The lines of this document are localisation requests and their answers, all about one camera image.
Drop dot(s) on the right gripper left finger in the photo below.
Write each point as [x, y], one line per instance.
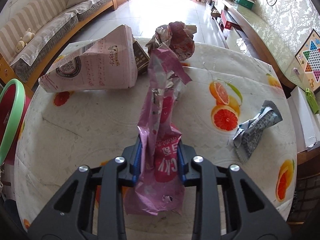
[89, 205]

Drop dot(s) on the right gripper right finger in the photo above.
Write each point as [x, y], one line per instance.
[228, 205]

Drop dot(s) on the plush toy on sofa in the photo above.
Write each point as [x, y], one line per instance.
[27, 37]

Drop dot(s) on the red bin green rim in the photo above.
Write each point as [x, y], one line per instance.
[14, 105]

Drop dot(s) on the small green toy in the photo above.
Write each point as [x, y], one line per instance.
[312, 101]

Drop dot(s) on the wooden frame sofa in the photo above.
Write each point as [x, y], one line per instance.
[53, 25]

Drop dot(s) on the pink foil snack bag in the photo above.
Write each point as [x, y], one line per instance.
[162, 139]

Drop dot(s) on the grey snack wrapper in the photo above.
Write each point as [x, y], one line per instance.
[249, 133]

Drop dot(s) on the chinese checkers board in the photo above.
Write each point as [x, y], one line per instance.
[308, 59]

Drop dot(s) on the crumpled red paper wad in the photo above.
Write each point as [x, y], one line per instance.
[177, 36]

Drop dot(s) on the pink white paper bag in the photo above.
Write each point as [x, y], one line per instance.
[107, 63]

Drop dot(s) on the long tv cabinet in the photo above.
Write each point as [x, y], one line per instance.
[260, 47]

